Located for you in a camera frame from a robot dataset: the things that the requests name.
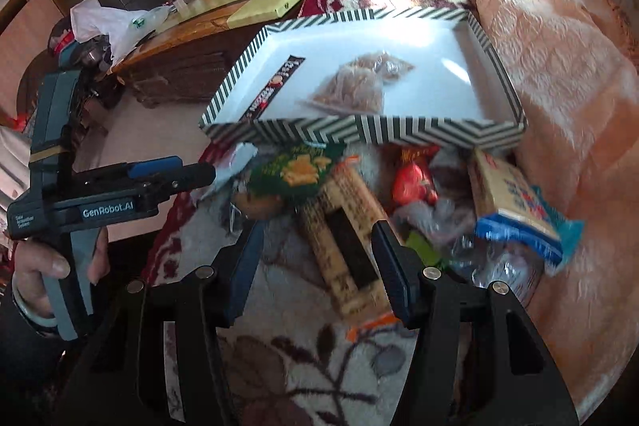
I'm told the white snack packet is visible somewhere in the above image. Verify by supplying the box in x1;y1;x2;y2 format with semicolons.
200;141;260;202

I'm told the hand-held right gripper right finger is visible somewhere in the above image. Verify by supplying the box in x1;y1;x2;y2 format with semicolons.
370;220;580;426

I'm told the long dark snack stick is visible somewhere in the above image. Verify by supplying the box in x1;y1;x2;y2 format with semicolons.
238;55;305;123

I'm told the floral plush blanket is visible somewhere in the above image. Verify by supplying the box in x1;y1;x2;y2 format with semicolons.
142;0;500;426

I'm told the striped cardboard box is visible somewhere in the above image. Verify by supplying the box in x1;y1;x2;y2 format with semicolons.
198;6;527;151

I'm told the long brown cracker packet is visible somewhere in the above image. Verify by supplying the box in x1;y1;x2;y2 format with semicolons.
298;161;403;341

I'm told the person's left forearm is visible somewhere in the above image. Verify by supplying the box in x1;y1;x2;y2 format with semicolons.
0;301;95;426

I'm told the yellow and blue cracker packet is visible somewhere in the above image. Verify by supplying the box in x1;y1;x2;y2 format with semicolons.
468;149;565;264

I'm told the crumpled clear wrapper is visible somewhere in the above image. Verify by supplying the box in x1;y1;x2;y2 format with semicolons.
394;199;475;247

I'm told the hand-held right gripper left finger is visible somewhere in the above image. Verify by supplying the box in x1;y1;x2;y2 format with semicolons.
52;221;265;426

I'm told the clear bag of brown snacks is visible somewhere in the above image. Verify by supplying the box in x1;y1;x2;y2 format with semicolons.
300;64;385;113
344;50;416;82

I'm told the light blue snack packet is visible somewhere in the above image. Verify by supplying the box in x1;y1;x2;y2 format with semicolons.
542;199;586;278

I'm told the wooden coffee table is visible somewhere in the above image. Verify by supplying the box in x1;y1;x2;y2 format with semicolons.
112;0;360;107

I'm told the round golden pastry packet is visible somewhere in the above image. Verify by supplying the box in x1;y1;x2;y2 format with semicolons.
230;189;284;222

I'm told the green snack packet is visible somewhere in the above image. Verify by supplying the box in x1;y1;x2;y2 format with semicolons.
248;141;347;198

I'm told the person's left hand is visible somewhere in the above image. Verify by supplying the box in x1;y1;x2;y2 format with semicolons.
10;226;109;322

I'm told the white plastic bag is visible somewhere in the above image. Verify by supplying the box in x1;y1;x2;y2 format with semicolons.
70;3;171;62

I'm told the lime green packet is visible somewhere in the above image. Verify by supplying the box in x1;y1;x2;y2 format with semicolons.
405;230;445;268

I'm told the peach blanket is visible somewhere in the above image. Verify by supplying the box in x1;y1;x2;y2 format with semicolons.
474;0;639;412

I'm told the clear plastic bag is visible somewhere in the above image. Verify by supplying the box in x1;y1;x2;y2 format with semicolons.
447;234;546;307

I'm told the red candy packet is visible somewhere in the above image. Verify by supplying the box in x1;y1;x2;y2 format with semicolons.
392;161;439;206

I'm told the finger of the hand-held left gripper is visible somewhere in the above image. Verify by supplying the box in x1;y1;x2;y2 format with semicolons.
142;163;216;207
75;157;183;184

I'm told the yellow flat cushion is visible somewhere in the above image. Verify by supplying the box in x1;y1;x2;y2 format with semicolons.
227;0;306;29

